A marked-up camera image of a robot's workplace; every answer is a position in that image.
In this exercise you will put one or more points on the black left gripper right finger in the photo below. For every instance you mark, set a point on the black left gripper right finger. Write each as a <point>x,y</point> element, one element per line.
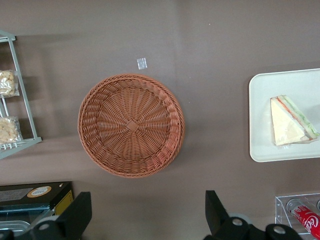
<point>217,215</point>

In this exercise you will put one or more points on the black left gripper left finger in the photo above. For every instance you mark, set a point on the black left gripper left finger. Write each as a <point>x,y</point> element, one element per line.
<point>75,212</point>

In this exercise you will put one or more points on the triangle sandwich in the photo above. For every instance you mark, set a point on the triangle sandwich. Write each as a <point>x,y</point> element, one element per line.
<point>287,125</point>

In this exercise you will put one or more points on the beige plastic tray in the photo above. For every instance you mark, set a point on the beige plastic tray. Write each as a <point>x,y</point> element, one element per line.
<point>260,150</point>

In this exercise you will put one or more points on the brown round wicker basket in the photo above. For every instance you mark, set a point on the brown round wicker basket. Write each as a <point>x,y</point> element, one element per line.
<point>130,125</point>

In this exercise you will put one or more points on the black food warmer case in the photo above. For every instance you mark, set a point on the black food warmer case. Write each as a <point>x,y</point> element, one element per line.
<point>37,200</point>

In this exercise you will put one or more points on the clear acrylic bottle rack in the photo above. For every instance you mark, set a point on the clear acrylic bottle rack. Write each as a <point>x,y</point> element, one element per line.
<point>280,207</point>

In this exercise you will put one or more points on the steel warmer pan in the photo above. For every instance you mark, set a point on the steel warmer pan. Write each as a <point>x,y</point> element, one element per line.
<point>12,227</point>

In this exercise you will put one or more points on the red cola bottle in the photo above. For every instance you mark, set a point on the red cola bottle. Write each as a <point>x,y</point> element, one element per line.
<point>307,220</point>

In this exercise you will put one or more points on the clear bag of biscuits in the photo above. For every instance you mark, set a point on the clear bag of biscuits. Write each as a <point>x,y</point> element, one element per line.
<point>8,130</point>
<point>7,82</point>

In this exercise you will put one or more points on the clear tape patch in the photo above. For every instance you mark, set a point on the clear tape patch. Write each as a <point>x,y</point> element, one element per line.
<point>141,63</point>

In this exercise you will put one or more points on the brown table cover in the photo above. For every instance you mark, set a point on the brown table cover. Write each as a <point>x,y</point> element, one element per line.
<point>212,37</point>

